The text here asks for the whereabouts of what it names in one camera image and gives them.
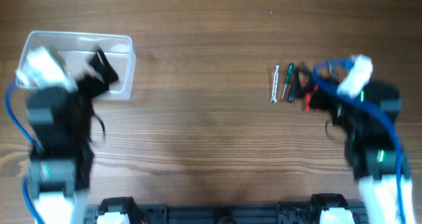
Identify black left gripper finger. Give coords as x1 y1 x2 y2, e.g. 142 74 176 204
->
87 52 109 84
97 49 119 84

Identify red handle pruning shears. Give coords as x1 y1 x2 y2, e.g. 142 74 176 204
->
299 61 318 112

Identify clear plastic container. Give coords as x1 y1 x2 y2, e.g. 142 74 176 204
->
17 31 136 100

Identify red black handle pliers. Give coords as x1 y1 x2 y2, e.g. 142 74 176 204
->
327 61 340 84

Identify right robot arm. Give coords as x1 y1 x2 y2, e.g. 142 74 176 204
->
311 80 416 223

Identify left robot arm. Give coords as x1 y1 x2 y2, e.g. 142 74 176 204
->
22 48 119 223

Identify silver open-end wrench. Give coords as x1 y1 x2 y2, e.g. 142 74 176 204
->
269 65 280 105

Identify black red handle screwdriver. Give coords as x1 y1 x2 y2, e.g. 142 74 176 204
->
287 72 301 103

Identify green handle screwdriver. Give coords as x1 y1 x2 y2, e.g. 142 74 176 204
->
282 63 295 99

